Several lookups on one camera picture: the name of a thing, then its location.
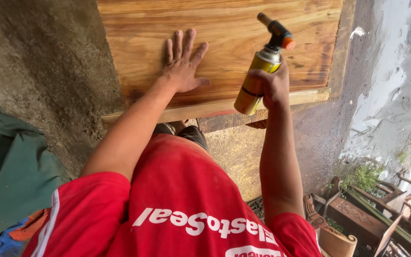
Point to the person's left hand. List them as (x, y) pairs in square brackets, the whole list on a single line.
[(182, 69)]

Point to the person's right hand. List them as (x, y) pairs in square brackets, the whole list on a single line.
[(273, 87)]

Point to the person's right fingers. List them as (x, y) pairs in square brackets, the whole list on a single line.
[(259, 74)]

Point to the yellow gas torch canister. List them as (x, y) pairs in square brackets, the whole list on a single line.
[(260, 67)]

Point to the varnished wooden board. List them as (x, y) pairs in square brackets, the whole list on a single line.
[(219, 53)]

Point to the person's dark shorts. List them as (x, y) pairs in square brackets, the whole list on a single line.
[(187, 132)]

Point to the green weeds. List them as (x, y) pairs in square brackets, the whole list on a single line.
[(364, 176)]

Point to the person's red shirt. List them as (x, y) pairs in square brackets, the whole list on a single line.
[(177, 207)]

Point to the heap of carved wooden furniture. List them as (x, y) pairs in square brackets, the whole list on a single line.
[(373, 217)]

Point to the green tarpaulin cloth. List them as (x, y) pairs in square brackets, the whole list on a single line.
[(9, 167)]

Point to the orange cloth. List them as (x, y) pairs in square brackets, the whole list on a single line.
[(29, 225)]

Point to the blue cloth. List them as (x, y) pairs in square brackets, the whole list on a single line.
[(0, 244)]

